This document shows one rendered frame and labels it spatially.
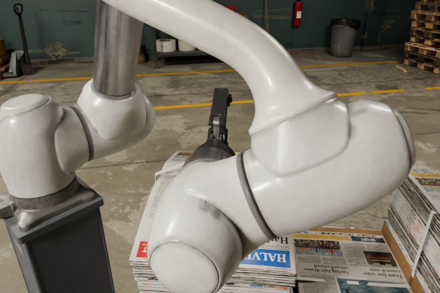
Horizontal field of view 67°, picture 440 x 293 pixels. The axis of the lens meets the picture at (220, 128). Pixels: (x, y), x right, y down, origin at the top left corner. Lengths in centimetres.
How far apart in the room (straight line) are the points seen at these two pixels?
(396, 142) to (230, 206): 17
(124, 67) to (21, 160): 30
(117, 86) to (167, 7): 46
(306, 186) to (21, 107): 66
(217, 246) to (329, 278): 67
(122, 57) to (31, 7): 657
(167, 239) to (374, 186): 20
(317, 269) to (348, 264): 9
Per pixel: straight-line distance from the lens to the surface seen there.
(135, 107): 86
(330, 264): 100
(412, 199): 97
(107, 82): 82
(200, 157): 45
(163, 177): 75
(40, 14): 729
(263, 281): 63
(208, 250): 32
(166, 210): 35
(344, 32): 756
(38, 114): 83
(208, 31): 37
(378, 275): 102
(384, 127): 34
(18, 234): 90
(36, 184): 88
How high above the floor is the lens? 152
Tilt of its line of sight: 24 degrees down
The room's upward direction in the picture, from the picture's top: straight up
